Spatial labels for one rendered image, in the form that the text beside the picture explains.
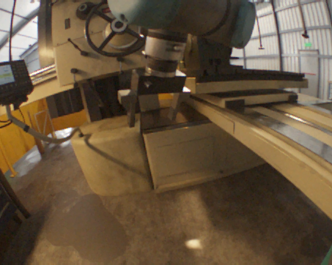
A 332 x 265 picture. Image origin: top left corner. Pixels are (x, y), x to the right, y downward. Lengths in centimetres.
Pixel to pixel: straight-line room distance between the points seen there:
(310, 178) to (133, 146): 111
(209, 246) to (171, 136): 85
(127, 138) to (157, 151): 25
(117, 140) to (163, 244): 83
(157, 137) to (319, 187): 105
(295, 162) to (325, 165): 12
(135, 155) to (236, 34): 113
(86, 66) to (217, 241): 145
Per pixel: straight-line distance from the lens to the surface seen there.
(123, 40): 94
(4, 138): 324
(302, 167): 61
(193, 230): 115
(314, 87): 807
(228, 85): 103
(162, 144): 119
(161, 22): 15
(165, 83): 37
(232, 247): 111
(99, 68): 107
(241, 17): 23
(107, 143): 120
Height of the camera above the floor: 99
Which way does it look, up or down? 22 degrees down
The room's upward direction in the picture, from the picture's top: 8 degrees counter-clockwise
